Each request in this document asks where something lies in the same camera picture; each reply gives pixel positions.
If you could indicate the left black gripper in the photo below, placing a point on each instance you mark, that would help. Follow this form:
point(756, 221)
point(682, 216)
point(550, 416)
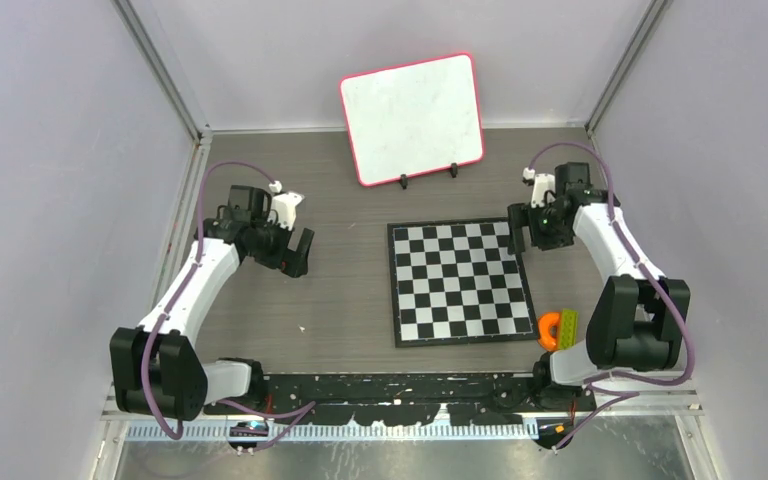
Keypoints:
point(292, 263)

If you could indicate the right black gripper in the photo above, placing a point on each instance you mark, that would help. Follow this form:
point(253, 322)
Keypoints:
point(524, 215)

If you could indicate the black white checkerboard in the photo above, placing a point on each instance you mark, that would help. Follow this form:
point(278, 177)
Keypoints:
point(455, 282)

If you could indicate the pink framed whiteboard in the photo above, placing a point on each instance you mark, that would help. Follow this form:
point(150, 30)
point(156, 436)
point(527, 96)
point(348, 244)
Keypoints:
point(415, 119)

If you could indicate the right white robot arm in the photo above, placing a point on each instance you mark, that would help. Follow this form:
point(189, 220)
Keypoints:
point(639, 322)

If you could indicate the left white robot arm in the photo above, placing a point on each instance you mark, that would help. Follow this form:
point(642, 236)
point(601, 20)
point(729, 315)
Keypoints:
point(155, 367)

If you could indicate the orange plastic toy block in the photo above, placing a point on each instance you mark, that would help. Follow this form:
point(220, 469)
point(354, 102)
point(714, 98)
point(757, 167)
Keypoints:
point(548, 324)

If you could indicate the green plastic toy brick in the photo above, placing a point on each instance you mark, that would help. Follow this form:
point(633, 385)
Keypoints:
point(566, 332)

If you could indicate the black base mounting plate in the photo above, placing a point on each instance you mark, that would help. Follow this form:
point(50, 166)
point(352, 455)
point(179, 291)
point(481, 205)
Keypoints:
point(417, 398)

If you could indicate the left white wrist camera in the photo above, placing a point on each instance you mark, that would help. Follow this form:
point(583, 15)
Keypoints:
point(284, 205)

